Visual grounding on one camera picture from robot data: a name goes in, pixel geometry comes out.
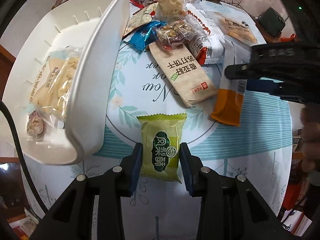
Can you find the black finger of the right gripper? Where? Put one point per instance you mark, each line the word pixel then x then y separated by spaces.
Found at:
pixel 254 71

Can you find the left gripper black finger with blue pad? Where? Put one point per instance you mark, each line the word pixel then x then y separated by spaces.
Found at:
pixel 71 216
pixel 231 208
pixel 283 90

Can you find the orange white snack packet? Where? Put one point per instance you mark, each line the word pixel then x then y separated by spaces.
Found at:
pixel 230 95

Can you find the green pineapple cake packet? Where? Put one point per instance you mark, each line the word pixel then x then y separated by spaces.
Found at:
pixel 161 139

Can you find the blue foil candy packet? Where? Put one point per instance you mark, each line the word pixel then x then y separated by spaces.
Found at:
pixel 145 35

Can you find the clear bag puffed snacks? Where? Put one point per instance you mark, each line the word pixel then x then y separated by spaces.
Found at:
pixel 52 87

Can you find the red snack packet clear wrap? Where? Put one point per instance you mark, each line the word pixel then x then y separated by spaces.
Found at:
pixel 35 125

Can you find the person's right hand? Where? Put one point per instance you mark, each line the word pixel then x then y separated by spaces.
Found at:
pixel 310 135

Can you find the dark green appliance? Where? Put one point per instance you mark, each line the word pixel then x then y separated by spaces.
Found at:
pixel 272 22

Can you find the beige soda cracker packet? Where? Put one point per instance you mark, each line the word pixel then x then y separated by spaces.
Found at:
pixel 184 73

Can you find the nut bar clear wrapper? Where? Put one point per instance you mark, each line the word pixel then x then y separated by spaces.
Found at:
pixel 172 35

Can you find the clear bag rice cake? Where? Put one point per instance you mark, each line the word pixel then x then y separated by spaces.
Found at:
pixel 170 10

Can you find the white plastic storage bin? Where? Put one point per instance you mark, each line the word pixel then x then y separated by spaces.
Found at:
pixel 98 27

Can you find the cream printed snack packet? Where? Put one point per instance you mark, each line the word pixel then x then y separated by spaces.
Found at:
pixel 140 18

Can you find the red edged dark snack packet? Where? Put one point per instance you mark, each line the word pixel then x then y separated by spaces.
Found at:
pixel 142 3

